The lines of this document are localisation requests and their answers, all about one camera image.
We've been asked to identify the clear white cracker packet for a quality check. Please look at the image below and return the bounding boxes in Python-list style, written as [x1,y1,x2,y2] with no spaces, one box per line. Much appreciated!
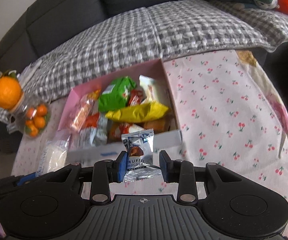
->
[36,129,71,177]

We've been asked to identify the orange white wafer packet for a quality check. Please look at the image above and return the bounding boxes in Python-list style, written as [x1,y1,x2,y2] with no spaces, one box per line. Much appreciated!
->
[78,112,108,148]

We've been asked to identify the silver truffle chocolate packet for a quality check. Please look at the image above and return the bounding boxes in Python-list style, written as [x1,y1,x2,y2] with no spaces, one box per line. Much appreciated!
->
[121,129,161,182]

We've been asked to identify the orange biscuit packet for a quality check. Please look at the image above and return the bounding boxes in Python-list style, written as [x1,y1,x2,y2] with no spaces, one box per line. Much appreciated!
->
[143,116,177,134]

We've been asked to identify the pink crispy rice packet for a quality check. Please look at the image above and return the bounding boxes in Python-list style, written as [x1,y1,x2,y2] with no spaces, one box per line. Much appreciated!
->
[68,89,101,133]

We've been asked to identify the yellow foil biscuit packet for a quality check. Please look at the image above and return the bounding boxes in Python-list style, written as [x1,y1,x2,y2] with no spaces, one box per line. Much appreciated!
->
[105,102,169,124]

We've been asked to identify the green snack packet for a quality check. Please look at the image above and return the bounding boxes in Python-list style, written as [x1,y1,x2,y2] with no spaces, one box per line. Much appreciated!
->
[98,76,136,113]

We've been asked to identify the red candy packet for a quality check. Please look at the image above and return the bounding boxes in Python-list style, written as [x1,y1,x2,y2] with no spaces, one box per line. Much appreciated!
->
[127,89,145,106]
[108,122,144,142]

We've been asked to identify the cream yellow cake packet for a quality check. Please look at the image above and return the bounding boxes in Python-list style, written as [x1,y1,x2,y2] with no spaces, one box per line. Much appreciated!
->
[139,75,165,104]

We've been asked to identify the pink silver cardboard box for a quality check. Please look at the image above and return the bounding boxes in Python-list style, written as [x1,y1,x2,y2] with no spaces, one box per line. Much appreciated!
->
[51,60,183,168]

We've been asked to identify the glass jar with small oranges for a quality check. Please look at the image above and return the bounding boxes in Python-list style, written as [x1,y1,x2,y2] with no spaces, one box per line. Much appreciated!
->
[10,94,51,138]

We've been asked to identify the cherry print tablecloth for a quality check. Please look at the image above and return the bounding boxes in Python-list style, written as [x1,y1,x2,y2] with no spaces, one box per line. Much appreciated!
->
[10,49,288,239]

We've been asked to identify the large orange fruit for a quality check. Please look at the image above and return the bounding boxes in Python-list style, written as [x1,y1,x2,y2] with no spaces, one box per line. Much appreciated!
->
[0,70,23,110]

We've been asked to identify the grey checkered blanket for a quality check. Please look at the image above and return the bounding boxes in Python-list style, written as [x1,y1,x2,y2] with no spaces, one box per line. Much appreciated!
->
[0,0,288,139]

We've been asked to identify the dark grey sofa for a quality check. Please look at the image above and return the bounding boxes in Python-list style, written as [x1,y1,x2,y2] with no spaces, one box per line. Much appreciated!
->
[0,0,179,72]

